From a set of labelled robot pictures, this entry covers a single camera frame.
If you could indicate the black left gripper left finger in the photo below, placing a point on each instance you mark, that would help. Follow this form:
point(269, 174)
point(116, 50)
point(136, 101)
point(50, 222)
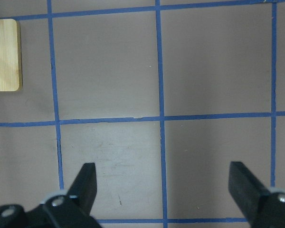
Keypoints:
point(82, 193)

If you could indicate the wooden mug tree stand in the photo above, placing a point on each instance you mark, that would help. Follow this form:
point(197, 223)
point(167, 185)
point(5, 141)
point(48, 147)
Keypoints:
point(10, 56)

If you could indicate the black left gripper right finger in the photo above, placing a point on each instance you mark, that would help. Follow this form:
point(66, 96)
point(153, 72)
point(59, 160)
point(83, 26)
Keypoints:
point(247, 191)

